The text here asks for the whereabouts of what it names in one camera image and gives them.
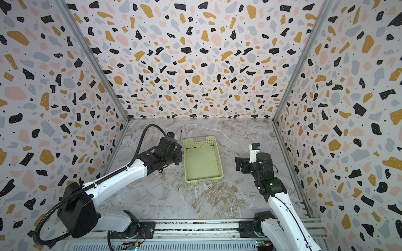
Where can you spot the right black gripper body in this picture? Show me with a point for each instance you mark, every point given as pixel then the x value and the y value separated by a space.
pixel 243 164

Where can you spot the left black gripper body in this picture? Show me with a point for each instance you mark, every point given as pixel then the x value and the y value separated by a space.
pixel 176 157

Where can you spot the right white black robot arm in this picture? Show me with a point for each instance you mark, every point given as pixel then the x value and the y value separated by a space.
pixel 280 224

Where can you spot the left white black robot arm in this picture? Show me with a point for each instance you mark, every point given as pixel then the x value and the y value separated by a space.
pixel 77 209

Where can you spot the light green plastic bin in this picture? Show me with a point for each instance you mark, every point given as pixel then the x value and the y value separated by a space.
pixel 202 161

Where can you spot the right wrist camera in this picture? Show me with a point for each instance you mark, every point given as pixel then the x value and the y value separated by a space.
pixel 255 148

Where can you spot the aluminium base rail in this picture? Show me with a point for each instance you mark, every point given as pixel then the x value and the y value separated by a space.
pixel 182 235

